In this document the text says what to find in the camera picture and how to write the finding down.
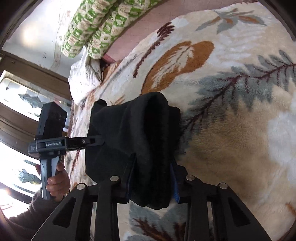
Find wooden stained-glass door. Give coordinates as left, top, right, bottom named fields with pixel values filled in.
left=1, top=51, right=71, bottom=215

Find leaf-patterned plush blanket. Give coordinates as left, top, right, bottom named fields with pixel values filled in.
left=69, top=2, right=295, bottom=240

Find green checkered folded quilt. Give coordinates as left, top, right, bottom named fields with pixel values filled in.
left=61, top=0, right=160, bottom=59

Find pink bed sheet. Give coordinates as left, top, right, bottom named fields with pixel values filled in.
left=99, top=0, right=260, bottom=70

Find black pants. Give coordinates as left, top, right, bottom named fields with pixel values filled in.
left=85, top=92, right=181, bottom=210

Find dark left sleeve forearm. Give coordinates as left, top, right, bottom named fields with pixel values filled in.
left=6, top=190, right=59, bottom=240

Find person's left hand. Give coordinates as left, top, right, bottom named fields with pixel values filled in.
left=46, top=163, right=70, bottom=203

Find white pillow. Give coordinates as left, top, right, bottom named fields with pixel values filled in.
left=68, top=48, right=102, bottom=105

